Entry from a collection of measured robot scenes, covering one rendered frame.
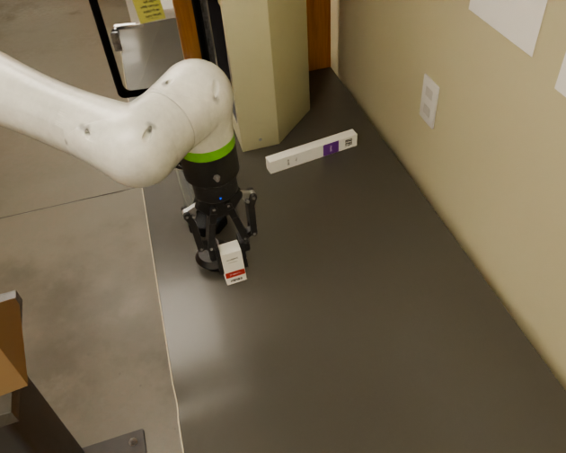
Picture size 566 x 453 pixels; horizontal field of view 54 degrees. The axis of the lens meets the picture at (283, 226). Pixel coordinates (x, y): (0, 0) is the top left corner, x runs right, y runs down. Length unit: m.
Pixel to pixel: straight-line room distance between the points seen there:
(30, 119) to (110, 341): 1.70
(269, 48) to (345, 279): 0.62
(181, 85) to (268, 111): 0.80
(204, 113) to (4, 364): 0.64
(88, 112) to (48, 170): 2.68
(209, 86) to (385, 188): 0.78
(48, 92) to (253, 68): 0.76
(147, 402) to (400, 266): 1.27
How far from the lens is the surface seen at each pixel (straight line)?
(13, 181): 3.47
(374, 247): 1.32
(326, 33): 1.94
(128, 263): 2.70
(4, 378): 1.22
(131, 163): 0.72
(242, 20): 1.43
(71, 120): 0.78
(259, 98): 1.53
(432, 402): 1.10
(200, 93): 0.78
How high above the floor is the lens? 1.90
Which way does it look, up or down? 45 degrees down
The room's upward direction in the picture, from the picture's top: 5 degrees counter-clockwise
